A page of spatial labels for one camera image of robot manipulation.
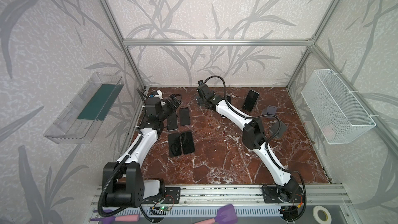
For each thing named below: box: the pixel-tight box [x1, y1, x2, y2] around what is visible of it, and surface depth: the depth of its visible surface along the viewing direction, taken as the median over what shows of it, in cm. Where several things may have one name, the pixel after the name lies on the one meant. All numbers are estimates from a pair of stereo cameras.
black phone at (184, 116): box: [178, 106, 191, 127], surface depth 104 cm
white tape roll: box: [312, 205, 333, 224], surface depth 69 cm
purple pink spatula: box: [193, 203, 239, 224], surface depth 69 cm
